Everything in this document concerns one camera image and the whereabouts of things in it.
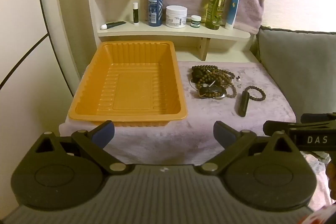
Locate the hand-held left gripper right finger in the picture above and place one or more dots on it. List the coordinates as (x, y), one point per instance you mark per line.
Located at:
(223, 132)

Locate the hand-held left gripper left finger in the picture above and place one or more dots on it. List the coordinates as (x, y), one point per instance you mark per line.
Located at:
(103, 132)

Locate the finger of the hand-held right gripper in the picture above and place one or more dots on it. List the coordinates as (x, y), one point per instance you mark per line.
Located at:
(278, 129)
(319, 118)

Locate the orange plastic tray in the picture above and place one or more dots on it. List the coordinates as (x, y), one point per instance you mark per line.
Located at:
(131, 87)

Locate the lilac fleece cloth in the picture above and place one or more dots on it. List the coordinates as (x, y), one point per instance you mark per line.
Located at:
(207, 119)

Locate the pink patterned cloth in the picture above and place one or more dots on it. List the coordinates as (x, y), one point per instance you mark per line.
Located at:
(319, 174)

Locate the black and silver bangle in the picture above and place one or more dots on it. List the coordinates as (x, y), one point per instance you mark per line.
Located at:
(210, 90)

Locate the grey cushion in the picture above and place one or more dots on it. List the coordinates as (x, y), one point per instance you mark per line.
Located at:
(296, 66)

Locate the dark tube with white cap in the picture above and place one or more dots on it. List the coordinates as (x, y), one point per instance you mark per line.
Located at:
(115, 24)

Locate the white wooden shelf unit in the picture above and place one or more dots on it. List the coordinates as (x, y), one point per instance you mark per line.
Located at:
(178, 31)

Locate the small green and white jar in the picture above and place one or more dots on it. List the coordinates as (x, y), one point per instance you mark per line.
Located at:
(195, 22)

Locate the white and green lip balm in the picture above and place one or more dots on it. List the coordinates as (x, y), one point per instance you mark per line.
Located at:
(135, 15)

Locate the blue and white tube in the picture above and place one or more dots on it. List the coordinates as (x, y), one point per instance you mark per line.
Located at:
(233, 10)

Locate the green spray bottle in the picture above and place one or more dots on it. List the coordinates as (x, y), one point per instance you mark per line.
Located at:
(215, 8)

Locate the white cream jar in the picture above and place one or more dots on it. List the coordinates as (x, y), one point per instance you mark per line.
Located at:
(176, 16)

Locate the blue spray bottle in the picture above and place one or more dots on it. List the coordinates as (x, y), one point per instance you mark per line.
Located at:
(156, 8)

